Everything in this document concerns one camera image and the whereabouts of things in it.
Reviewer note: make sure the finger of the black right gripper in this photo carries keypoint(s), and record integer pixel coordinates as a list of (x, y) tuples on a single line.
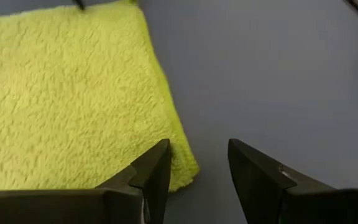
[(79, 3)]

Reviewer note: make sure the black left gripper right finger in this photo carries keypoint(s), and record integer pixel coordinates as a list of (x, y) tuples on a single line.
[(259, 186)]

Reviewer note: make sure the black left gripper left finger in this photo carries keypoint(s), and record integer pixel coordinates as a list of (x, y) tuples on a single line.
[(148, 174)]

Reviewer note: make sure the yellow-green terry towel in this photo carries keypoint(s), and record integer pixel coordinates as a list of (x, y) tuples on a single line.
[(73, 93)]

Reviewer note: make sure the blue-grey table mat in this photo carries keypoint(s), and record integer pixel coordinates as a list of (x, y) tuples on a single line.
[(259, 77)]

